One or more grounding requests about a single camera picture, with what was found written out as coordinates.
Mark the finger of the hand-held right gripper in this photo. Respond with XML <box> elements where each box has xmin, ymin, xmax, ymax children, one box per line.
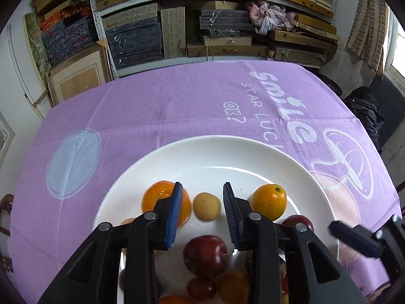
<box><xmin>328</xmin><ymin>214</ymin><xmax>405</xmax><ymax>289</ymax></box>

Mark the black bag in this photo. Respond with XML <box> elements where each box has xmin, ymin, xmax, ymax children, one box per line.
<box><xmin>343</xmin><ymin>85</ymin><xmax>385</xmax><ymax>146</ymax></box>

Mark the large red apple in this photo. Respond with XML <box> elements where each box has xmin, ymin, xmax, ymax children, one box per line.
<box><xmin>183</xmin><ymin>235</ymin><xmax>229</xmax><ymax>278</ymax></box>

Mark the white framed window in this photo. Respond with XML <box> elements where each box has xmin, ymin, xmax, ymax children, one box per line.
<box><xmin>388</xmin><ymin>9</ymin><xmax>405</xmax><ymax>83</ymax></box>

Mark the white board panel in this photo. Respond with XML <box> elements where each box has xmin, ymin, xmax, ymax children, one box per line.
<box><xmin>6</xmin><ymin>32</ymin><xmax>48</xmax><ymax>121</ymax></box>

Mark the brick patterned sheet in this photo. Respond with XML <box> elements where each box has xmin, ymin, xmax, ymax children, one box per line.
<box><xmin>346</xmin><ymin>0</ymin><xmax>390</xmax><ymax>77</ymax></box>

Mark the pile of assorted patterned boxes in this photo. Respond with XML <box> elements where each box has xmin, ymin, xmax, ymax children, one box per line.
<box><xmin>32</xmin><ymin>0</ymin><xmax>98</xmax><ymax>67</ymax></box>

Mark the white metal shelf rack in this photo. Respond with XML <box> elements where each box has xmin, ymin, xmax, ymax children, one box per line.
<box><xmin>87</xmin><ymin>0</ymin><xmax>337</xmax><ymax>78</ymax></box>

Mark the white plate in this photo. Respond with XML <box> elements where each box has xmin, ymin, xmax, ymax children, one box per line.
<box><xmin>92</xmin><ymin>136</ymin><xmax>340</xmax><ymax>304</ymax></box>

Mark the small red plum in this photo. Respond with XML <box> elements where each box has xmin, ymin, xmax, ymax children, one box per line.
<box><xmin>280</xmin><ymin>215</ymin><xmax>314</xmax><ymax>233</ymax></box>

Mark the stack of dark blue boxes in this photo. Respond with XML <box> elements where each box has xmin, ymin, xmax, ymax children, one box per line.
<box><xmin>103</xmin><ymin>16</ymin><xmax>164</xmax><ymax>70</ymax></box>
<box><xmin>199</xmin><ymin>9</ymin><xmax>256</xmax><ymax>39</ymax></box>

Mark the green marbled board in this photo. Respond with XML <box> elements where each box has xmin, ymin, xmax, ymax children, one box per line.
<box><xmin>25</xmin><ymin>11</ymin><xmax>53</xmax><ymax>70</ymax></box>

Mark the purple printed tablecloth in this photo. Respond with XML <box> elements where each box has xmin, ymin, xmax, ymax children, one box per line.
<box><xmin>8</xmin><ymin>60</ymin><xmax>400</xmax><ymax>304</ymax></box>

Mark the wooden picture frame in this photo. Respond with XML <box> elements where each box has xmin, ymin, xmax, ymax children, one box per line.
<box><xmin>46</xmin><ymin>43</ymin><xmax>113</xmax><ymax>106</ymax></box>

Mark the pink crumpled cloth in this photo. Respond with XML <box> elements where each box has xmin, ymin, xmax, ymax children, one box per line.
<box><xmin>245</xmin><ymin>1</ymin><xmax>296</xmax><ymax>35</ymax></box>

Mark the small tan round fruit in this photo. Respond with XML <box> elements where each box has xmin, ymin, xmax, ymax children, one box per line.
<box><xmin>193</xmin><ymin>192</ymin><xmax>221</xmax><ymax>222</ymax></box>

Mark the small orange fruit bottom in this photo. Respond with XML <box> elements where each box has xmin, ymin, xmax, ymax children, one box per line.
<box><xmin>218</xmin><ymin>271</ymin><xmax>250</xmax><ymax>304</ymax></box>

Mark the orange yellow round fruit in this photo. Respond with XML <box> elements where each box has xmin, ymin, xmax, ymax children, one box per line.
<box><xmin>251</xmin><ymin>184</ymin><xmax>287</xmax><ymax>221</ymax></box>
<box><xmin>158</xmin><ymin>295</ymin><xmax>195</xmax><ymax>304</ymax></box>

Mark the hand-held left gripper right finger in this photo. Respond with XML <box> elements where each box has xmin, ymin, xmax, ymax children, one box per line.
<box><xmin>222</xmin><ymin>182</ymin><xmax>369</xmax><ymax>304</ymax></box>

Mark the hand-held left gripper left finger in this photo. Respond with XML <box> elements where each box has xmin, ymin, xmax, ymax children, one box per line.
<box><xmin>37</xmin><ymin>182</ymin><xmax>184</xmax><ymax>304</ymax></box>

